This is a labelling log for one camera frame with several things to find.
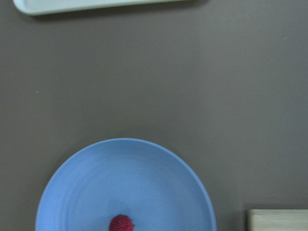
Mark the blue plate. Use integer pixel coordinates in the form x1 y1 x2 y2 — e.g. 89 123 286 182
35 138 217 231

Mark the red strawberry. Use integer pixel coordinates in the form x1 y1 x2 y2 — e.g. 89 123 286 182
109 214 134 231

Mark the wooden cutting board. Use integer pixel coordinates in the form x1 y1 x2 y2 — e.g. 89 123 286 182
247 209 308 231

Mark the cream rabbit tray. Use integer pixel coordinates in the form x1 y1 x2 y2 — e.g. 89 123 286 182
13 0 207 16

